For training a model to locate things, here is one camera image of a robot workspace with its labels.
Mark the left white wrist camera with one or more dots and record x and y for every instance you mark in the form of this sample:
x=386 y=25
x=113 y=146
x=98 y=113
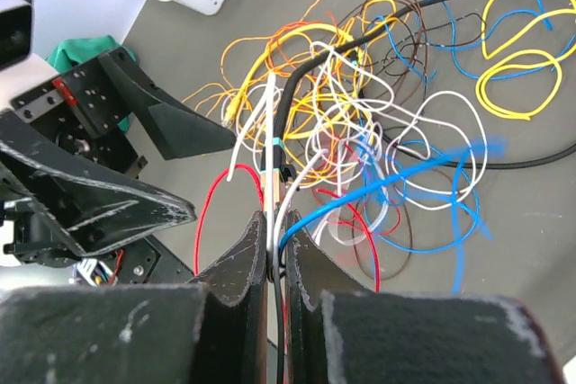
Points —
x=16 y=23

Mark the green cloth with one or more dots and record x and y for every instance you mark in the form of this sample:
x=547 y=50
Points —
x=85 y=87

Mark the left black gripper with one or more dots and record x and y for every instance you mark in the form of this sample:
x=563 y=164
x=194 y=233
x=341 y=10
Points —
x=66 y=195

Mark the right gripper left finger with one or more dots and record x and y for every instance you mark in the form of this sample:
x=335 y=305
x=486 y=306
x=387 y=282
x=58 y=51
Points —
x=209 y=330

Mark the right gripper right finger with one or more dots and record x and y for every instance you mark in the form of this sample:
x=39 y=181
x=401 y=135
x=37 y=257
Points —
x=341 y=332

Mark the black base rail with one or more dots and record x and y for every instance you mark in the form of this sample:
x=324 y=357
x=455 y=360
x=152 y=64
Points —
x=148 y=261

